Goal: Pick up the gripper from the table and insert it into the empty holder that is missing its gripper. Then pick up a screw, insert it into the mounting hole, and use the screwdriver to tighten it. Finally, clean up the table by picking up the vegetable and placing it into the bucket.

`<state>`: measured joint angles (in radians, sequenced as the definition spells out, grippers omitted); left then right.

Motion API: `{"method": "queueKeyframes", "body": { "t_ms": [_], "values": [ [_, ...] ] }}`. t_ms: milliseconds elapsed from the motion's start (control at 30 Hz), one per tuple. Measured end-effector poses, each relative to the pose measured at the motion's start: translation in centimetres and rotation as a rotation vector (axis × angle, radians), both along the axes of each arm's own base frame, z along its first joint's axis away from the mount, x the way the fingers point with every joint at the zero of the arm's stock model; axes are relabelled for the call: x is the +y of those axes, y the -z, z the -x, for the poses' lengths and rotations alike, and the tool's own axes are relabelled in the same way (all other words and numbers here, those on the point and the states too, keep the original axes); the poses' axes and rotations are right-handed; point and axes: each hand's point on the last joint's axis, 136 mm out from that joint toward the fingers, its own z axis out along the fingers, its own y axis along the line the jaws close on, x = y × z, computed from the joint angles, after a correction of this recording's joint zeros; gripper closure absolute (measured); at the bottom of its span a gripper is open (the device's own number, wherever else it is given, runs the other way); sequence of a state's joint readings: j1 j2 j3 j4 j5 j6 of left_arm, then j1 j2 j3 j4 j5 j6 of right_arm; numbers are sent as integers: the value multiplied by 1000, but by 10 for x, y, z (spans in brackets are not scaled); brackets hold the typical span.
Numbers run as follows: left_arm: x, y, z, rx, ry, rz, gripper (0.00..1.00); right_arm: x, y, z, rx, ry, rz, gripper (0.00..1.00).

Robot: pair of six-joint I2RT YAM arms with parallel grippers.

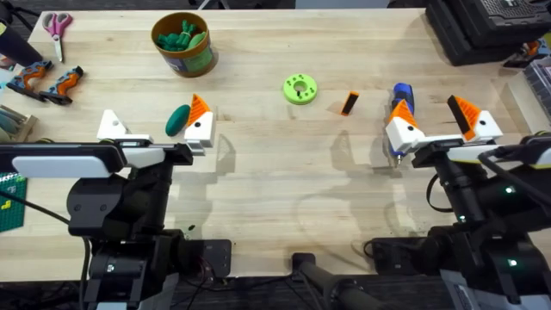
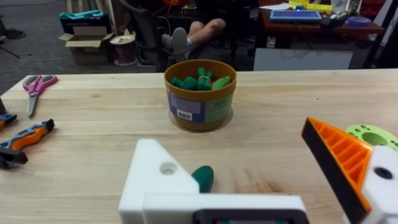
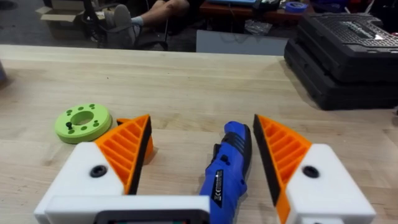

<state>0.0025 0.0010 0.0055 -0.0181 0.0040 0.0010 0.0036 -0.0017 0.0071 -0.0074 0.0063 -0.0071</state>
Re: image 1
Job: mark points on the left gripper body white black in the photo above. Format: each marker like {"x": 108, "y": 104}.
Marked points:
{"x": 146, "y": 157}

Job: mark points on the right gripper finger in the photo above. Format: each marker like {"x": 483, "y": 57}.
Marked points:
{"x": 473, "y": 118}
{"x": 404, "y": 129}

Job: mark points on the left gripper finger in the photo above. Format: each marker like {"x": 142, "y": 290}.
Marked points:
{"x": 201, "y": 125}
{"x": 113, "y": 127}

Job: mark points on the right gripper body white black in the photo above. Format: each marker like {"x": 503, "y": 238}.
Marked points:
{"x": 456, "y": 153}

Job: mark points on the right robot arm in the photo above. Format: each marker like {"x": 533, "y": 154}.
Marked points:
{"x": 495, "y": 241}

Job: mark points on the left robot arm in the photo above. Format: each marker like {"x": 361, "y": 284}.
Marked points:
{"x": 129, "y": 267}

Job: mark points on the green toy vegetable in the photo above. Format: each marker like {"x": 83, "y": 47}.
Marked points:
{"x": 177, "y": 120}

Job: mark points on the blue electric screwdriver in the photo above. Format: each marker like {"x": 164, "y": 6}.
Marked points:
{"x": 404, "y": 91}

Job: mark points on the orange ribbed wedge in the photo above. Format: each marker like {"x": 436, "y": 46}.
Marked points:
{"x": 350, "y": 103}

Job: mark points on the clear plastic box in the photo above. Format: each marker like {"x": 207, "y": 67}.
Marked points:
{"x": 540, "y": 84}

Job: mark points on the brown tub of green toys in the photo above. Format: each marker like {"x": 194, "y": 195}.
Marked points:
{"x": 185, "y": 45}

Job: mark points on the small orange blue tool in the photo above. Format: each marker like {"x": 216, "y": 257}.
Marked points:
{"x": 529, "y": 53}

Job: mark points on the stacked black boxes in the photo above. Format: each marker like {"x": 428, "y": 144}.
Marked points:
{"x": 486, "y": 30}

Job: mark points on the wooden box of tools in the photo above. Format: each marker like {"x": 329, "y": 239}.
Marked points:
{"x": 15, "y": 122}

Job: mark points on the green disc with holes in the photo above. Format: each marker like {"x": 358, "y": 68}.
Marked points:
{"x": 300, "y": 89}

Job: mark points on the black cylinder device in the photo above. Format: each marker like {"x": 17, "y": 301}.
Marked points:
{"x": 17, "y": 45}

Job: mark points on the green board with blocks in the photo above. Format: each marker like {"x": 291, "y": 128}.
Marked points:
{"x": 12, "y": 202}

